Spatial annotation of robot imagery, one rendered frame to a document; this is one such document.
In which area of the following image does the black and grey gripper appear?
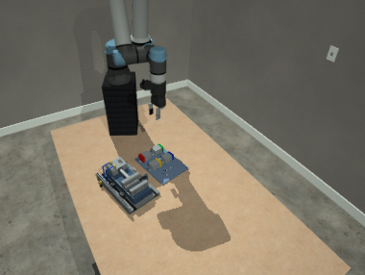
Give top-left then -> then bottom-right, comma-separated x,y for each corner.
140,73 -> 166,120

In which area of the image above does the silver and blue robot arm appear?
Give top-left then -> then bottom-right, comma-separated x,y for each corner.
106,0 -> 167,86

